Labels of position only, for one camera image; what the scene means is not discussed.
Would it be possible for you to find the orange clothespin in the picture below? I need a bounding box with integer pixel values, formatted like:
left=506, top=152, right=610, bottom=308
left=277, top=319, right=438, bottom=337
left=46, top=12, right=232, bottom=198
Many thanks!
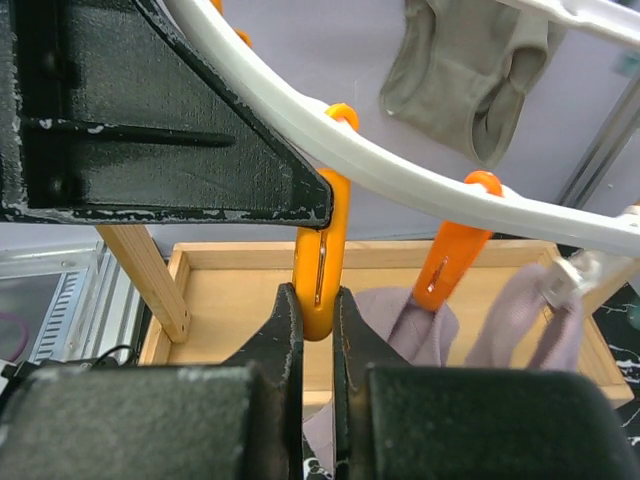
left=412, top=170, right=504, bottom=312
left=292, top=169, right=351, bottom=341

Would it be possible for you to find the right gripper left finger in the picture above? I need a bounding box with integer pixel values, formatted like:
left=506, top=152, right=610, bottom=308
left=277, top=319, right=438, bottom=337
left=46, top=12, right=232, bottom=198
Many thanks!
left=1, top=284, right=303, bottom=479

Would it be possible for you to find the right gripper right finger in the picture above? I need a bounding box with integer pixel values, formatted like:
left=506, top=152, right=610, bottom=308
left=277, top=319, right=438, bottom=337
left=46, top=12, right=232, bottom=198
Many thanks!
left=333, top=289, right=639, bottom=479

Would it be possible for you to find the wooden drying rack frame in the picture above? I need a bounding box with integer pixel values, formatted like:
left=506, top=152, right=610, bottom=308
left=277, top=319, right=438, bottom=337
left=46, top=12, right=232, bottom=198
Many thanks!
left=95, top=224, right=190, bottom=343

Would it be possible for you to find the aluminium rail frame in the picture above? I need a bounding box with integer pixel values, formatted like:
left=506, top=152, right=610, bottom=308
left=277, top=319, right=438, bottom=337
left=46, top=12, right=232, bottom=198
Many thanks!
left=1, top=241, right=144, bottom=364

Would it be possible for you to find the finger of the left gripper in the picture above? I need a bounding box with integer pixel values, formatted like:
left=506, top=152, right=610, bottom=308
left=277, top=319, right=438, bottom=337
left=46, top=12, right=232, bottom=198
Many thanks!
left=1, top=1, right=334, bottom=229

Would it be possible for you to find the pink cloth garment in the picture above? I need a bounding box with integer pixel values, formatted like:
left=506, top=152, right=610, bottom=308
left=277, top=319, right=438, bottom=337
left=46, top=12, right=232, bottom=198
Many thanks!
left=302, top=263, right=584, bottom=479

